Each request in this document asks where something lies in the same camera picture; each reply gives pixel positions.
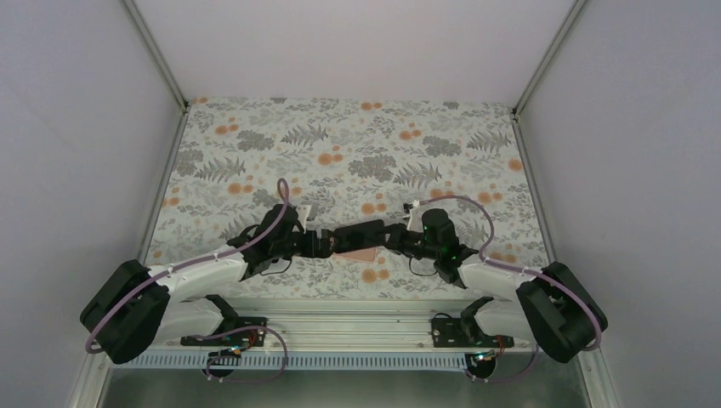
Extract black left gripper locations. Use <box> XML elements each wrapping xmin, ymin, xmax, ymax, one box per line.
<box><xmin>271</xmin><ymin>229</ymin><xmax>342</xmax><ymax>258</ymax></box>

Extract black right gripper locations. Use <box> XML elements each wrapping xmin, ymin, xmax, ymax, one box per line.
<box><xmin>371</xmin><ymin>223</ymin><xmax>440</xmax><ymax>261</ymax></box>

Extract black phone pink edge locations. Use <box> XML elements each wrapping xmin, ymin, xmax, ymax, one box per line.
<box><xmin>332</xmin><ymin>219</ymin><xmax>386</xmax><ymax>253</ymax></box>

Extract pink phone case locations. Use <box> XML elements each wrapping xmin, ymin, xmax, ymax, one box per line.
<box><xmin>332</xmin><ymin>248</ymin><xmax>378</xmax><ymax>264</ymax></box>

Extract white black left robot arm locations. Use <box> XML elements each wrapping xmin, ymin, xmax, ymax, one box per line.
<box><xmin>80</xmin><ymin>204</ymin><xmax>340</xmax><ymax>364</ymax></box>

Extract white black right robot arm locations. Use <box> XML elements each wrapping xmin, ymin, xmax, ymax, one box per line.
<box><xmin>383</xmin><ymin>208</ymin><xmax>608</xmax><ymax>363</ymax></box>

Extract floral patterned table mat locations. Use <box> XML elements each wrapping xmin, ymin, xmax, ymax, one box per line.
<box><xmin>145</xmin><ymin>97</ymin><xmax>548</xmax><ymax>269</ymax></box>

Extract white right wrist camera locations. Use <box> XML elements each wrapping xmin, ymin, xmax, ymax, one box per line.
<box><xmin>403</xmin><ymin>200</ymin><xmax>423</xmax><ymax>232</ymax></box>

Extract aluminium front rail frame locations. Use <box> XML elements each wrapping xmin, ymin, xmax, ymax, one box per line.
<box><xmin>70</xmin><ymin>299</ymin><xmax>618</xmax><ymax>407</ymax></box>

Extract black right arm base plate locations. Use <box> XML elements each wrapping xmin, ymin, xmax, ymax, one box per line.
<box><xmin>430</xmin><ymin>297</ymin><xmax>514</xmax><ymax>349</ymax></box>

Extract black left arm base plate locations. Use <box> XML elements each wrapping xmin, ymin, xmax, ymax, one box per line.
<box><xmin>180</xmin><ymin>316</ymin><xmax>268</xmax><ymax>349</ymax></box>

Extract grey slotted cable duct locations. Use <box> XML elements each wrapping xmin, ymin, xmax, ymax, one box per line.
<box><xmin>118</xmin><ymin>350</ymin><xmax>468</xmax><ymax>371</ymax></box>

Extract left aluminium corner post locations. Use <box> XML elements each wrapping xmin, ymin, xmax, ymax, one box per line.
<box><xmin>120</xmin><ymin>0</ymin><xmax>189</xmax><ymax>113</ymax></box>

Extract aluminium corner post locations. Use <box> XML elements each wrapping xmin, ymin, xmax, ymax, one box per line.
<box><xmin>512</xmin><ymin>0</ymin><xmax>588</xmax><ymax>122</ymax></box>
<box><xmin>120</xmin><ymin>0</ymin><xmax>189</xmax><ymax>113</ymax></box>

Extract right aluminium corner post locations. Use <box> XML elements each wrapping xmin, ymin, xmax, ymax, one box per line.
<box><xmin>512</xmin><ymin>0</ymin><xmax>588</xmax><ymax>122</ymax></box>

